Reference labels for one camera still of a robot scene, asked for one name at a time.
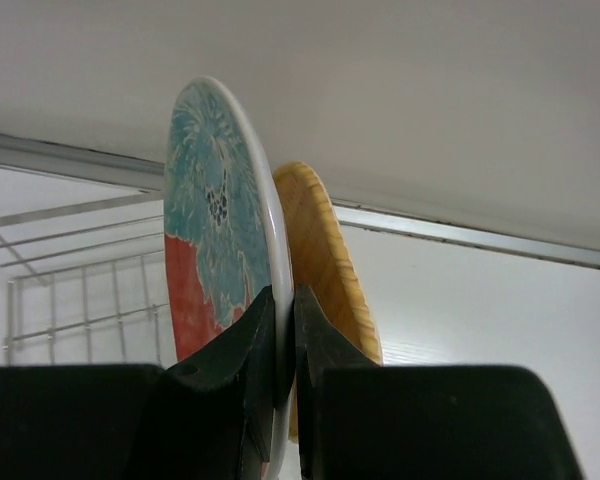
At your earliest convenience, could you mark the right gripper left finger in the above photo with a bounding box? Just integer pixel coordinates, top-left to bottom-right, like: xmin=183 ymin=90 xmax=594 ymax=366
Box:
xmin=167 ymin=286 xmax=276 ymax=463

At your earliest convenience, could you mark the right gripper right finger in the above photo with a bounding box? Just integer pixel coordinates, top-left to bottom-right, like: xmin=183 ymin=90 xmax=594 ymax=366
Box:
xmin=293 ymin=285 xmax=375 ymax=475

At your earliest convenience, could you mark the orange woven square plate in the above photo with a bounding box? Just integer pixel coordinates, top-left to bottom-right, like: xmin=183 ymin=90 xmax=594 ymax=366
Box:
xmin=272 ymin=160 xmax=384 ymax=444

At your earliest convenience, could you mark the red and teal plate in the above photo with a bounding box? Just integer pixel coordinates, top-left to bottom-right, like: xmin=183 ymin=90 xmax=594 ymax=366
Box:
xmin=163 ymin=77 xmax=294 ymax=479

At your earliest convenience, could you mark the silver wire dish rack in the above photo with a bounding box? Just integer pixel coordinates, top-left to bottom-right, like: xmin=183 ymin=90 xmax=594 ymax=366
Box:
xmin=0 ymin=193 xmax=176 ymax=366

